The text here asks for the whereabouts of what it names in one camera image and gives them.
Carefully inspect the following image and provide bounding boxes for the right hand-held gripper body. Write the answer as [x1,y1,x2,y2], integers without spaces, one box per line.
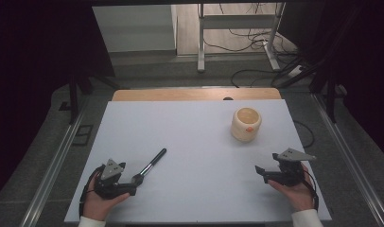
[265,148,317,187]

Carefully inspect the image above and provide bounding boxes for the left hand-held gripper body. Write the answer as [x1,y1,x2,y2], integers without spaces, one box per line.
[94,158,129,201]

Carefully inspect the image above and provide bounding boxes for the black-handled brush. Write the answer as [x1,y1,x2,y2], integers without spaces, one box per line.
[131,148,167,189]

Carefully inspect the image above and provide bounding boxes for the cream cup with orange mark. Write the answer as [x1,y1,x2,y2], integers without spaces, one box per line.
[230,107,263,143]

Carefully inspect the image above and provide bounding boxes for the person's left hand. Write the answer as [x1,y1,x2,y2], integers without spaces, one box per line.
[82,171,131,222]

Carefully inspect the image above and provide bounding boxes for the person's right hand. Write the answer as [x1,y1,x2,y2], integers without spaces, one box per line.
[267,164,317,213]

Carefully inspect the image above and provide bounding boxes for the black floor plate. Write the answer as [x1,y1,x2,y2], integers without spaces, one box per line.
[71,124,95,147]

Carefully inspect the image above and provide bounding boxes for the white table board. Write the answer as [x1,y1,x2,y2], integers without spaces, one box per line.
[63,99,333,224]

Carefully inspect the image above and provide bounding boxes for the black stand leg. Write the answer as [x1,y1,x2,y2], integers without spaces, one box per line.
[67,74,122,125]
[308,60,340,124]

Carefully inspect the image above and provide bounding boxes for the white power strip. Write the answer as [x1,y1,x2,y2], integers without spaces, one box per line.
[287,63,305,79]

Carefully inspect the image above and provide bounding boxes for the white cabinet panel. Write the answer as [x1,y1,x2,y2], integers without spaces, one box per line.
[92,4,179,54]

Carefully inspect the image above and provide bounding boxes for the left hand-held gripper black cable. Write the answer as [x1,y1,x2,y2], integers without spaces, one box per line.
[79,164,106,219]

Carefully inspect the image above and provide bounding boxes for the hand-held gripper black cable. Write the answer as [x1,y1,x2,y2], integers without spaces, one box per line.
[302,168,321,212]
[79,164,106,219]

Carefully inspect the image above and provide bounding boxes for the right hand-held gripper black cable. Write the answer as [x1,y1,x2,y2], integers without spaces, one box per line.
[302,168,321,212]

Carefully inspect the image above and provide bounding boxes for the black floor cable loop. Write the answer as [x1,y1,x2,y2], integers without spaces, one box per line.
[292,118,316,149]

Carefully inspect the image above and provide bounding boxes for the aluminium floor rail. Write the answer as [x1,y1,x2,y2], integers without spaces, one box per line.
[19,111,87,227]
[310,94,384,227]

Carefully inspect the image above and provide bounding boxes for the tangle of black floor cables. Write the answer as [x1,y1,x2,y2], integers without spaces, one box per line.
[199,3,311,89]

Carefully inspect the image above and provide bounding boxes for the white metal stand frame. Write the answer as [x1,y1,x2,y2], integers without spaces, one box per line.
[197,2,288,74]

